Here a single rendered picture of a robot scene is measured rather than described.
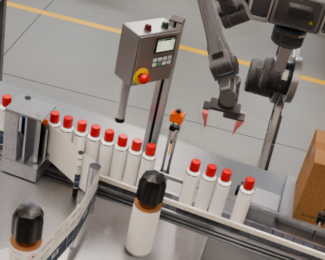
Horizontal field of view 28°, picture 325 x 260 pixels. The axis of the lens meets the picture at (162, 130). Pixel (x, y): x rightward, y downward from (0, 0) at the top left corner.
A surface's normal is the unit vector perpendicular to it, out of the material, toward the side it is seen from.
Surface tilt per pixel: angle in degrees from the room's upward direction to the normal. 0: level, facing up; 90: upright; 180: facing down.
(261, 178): 0
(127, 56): 90
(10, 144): 90
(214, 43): 60
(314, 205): 90
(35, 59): 0
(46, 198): 0
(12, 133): 90
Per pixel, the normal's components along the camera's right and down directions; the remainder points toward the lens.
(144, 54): 0.60, 0.53
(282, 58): -0.17, 0.51
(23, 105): 0.18, -0.82
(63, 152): -0.71, 0.27
